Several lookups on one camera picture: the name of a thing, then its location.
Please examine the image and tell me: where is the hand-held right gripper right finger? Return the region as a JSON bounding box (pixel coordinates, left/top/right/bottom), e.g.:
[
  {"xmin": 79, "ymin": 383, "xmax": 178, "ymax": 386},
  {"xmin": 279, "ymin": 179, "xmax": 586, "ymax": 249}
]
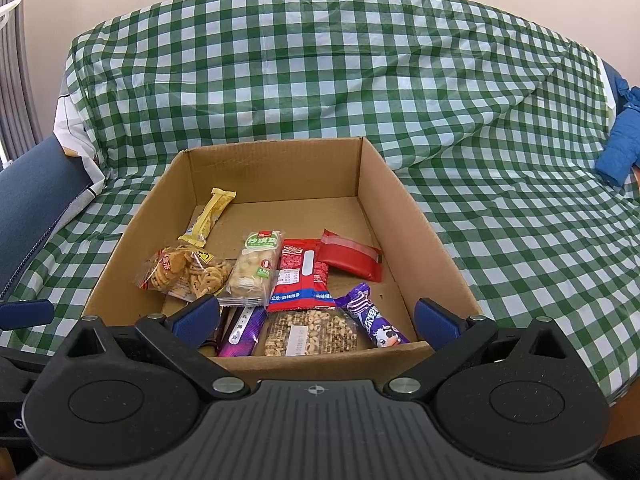
[{"xmin": 384, "ymin": 297, "xmax": 576, "ymax": 401}]

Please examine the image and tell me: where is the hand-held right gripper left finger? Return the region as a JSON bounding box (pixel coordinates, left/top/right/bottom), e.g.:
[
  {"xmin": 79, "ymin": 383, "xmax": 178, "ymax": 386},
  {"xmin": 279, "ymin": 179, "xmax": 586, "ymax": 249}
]
[{"xmin": 65, "ymin": 294, "xmax": 251, "ymax": 401}]

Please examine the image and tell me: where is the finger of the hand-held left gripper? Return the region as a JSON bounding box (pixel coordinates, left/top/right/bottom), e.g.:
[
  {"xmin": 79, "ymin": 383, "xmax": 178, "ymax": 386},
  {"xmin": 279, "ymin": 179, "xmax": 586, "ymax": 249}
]
[
  {"xmin": 0, "ymin": 342, "xmax": 48, "ymax": 377},
  {"xmin": 0, "ymin": 298, "xmax": 55, "ymax": 332}
]

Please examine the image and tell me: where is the dark purple snack packet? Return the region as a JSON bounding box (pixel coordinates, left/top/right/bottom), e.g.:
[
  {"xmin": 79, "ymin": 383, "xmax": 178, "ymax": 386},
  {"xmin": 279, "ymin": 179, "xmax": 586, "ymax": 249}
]
[{"xmin": 216, "ymin": 305, "xmax": 269, "ymax": 358}]

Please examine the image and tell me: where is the clear cookie packet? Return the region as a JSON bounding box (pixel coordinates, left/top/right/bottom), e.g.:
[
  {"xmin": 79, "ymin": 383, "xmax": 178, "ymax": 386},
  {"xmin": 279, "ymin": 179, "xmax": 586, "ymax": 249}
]
[{"xmin": 137, "ymin": 242, "xmax": 236, "ymax": 304}]

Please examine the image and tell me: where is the purple cow print snack packet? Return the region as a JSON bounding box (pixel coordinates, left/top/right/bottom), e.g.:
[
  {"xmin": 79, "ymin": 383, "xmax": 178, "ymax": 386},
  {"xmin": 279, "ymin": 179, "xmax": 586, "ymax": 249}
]
[{"xmin": 334, "ymin": 282, "xmax": 412, "ymax": 349}]

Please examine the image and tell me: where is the green label bread packet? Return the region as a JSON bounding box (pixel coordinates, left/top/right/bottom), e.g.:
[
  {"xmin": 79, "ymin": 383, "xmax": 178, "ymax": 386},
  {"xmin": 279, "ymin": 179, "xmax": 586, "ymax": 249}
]
[{"xmin": 218, "ymin": 228, "xmax": 285, "ymax": 307}]

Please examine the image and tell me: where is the yellow snack bar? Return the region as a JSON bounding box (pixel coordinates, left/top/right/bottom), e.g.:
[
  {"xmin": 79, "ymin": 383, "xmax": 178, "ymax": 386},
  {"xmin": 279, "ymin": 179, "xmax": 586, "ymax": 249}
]
[{"xmin": 178, "ymin": 187, "xmax": 236, "ymax": 249}]

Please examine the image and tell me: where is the red and blue snack packet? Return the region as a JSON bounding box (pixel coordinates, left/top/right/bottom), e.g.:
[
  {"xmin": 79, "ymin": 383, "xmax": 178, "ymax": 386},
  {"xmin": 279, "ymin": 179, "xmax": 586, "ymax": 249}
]
[{"xmin": 268, "ymin": 238, "xmax": 336, "ymax": 314}]

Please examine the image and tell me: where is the clear peanut bar packet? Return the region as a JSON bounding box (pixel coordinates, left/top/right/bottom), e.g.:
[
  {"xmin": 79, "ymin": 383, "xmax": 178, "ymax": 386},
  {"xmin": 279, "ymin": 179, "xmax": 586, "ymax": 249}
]
[{"xmin": 262, "ymin": 309, "xmax": 359, "ymax": 357}]

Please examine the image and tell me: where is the brown cardboard box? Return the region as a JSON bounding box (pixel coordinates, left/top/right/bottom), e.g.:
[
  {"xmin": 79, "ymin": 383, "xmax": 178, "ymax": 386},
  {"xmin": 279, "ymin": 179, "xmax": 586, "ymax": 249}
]
[{"xmin": 80, "ymin": 136, "xmax": 483, "ymax": 386}]

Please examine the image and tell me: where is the navy blue cushion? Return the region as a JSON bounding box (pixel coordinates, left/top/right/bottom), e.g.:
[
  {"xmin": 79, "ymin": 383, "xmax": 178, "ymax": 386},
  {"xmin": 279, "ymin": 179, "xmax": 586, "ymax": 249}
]
[{"xmin": 0, "ymin": 136, "xmax": 97, "ymax": 302}]

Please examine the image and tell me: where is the white pillow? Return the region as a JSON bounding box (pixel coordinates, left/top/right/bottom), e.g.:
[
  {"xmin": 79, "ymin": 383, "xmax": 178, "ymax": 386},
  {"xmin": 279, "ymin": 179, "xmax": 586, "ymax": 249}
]
[{"xmin": 54, "ymin": 94, "xmax": 107, "ymax": 192}]

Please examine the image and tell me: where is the green checkered cloth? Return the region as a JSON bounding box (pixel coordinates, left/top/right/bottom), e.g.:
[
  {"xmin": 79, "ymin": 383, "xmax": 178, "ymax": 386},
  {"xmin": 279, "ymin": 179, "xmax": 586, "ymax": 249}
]
[{"xmin": 0, "ymin": 0, "xmax": 640, "ymax": 406}]

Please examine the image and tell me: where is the grey curtain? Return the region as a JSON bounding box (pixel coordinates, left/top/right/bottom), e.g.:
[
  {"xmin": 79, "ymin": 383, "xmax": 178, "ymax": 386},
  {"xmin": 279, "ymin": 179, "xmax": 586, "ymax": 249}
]
[{"xmin": 0, "ymin": 0, "xmax": 44, "ymax": 161}]

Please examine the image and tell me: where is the blue jacket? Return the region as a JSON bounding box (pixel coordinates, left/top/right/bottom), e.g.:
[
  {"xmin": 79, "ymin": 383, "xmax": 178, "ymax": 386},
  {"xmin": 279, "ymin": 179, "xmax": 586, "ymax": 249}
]
[{"xmin": 595, "ymin": 77, "xmax": 640, "ymax": 186}]

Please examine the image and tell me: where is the white metal stand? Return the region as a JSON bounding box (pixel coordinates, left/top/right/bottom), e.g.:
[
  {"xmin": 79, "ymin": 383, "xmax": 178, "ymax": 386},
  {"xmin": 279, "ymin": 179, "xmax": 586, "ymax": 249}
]
[{"xmin": 0, "ymin": 0, "xmax": 24, "ymax": 29}]

